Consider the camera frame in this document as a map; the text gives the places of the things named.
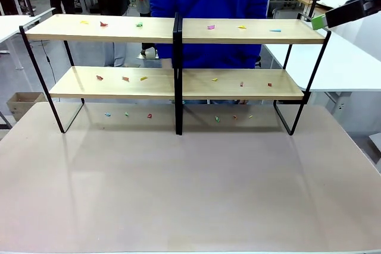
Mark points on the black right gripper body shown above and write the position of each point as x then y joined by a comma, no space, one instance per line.
348,16

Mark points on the person's left forearm blue sleeve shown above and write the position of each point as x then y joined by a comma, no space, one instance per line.
256,54

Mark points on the person's right forearm blue sleeve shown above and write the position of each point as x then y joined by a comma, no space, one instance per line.
165,50

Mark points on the person's right hand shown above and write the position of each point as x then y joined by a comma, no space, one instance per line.
167,63

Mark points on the white side table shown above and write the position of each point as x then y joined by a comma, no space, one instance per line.
12,25
342,66

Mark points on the magenta paper scrap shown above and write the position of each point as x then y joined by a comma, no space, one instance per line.
211,27

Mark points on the orange-red paper scrap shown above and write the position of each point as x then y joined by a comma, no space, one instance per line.
125,79

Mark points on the open cardboard box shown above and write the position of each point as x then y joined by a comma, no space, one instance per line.
22,105

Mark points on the wooden two-tier shelf black frame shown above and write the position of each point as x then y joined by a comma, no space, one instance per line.
238,92
89,89

